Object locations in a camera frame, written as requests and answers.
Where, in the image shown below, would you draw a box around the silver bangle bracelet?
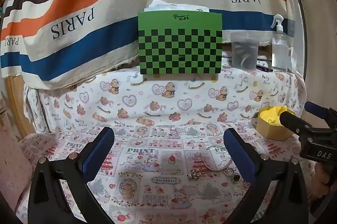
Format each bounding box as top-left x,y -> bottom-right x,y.
204,145 -> 234,171

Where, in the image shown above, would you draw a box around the octagonal cardboard jewelry box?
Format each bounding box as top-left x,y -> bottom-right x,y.
256,121 -> 293,141

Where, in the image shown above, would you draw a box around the person's right hand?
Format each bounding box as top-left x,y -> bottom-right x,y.
308,162 -> 336,214

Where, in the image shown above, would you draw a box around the yellow cloth lining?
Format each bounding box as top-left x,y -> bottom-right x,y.
258,105 -> 295,126

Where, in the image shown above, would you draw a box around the pink cushion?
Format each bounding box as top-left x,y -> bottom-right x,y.
0,91 -> 35,224

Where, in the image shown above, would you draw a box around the bear print cloth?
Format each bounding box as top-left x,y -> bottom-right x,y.
23,59 -> 307,133

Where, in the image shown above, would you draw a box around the clear spray bottle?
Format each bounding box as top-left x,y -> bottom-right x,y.
271,14 -> 290,72

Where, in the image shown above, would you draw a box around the translucent plastic cup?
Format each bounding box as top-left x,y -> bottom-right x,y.
230,32 -> 260,71

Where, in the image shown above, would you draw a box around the Christmas print cloth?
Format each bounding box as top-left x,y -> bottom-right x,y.
15,121 -> 317,224

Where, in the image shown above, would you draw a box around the green checkered box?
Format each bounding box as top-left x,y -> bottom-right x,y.
138,10 -> 222,75

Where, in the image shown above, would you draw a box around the white diapers in box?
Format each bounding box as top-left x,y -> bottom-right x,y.
144,0 -> 210,12

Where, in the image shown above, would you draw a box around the striped Paris blanket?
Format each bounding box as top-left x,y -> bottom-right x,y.
1,0 -> 295,90

